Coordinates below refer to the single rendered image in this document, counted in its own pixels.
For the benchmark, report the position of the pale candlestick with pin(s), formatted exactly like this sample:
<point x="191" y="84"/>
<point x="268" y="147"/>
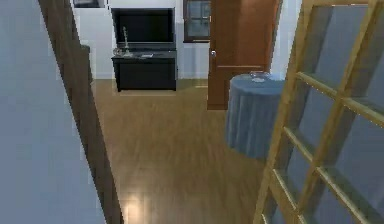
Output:
<point x="126" y="43"/>

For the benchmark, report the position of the light wooden glass pane door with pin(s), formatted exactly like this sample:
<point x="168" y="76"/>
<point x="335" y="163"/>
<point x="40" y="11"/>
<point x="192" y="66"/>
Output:
<point x="330" y="126"/>

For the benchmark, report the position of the black television set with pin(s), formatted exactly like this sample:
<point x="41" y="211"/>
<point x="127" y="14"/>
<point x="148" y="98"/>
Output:
<point x="143" y="26"/>

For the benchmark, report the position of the silver round door knob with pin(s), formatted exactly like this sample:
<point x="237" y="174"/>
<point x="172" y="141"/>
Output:
<point x="213" y="53"/>

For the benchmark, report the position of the clear glass bowl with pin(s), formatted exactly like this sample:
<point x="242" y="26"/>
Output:
<point x="260" y="76"/>

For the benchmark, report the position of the small glass bowl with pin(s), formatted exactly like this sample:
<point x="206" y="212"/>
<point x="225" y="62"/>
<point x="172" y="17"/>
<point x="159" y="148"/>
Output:
<point x="117" y="51"/>

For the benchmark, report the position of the dark framed wall picture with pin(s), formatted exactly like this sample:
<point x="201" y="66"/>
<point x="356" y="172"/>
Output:
<point x="88" y="3"/>

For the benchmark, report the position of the brown wooden room door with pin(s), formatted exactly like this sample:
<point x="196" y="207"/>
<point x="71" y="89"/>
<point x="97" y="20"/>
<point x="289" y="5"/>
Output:
<point x="240" y="50"/>

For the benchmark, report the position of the black television stand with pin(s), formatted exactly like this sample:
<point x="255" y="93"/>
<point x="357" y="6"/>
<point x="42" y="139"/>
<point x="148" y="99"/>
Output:
<point x="145" y="71"/>

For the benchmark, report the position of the dark framed window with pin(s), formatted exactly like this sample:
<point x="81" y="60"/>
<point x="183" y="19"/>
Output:
<point x="197" y="20"/>

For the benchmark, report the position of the round blue cloth table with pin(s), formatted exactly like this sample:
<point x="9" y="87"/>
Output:
<point x="252" y="115"/>

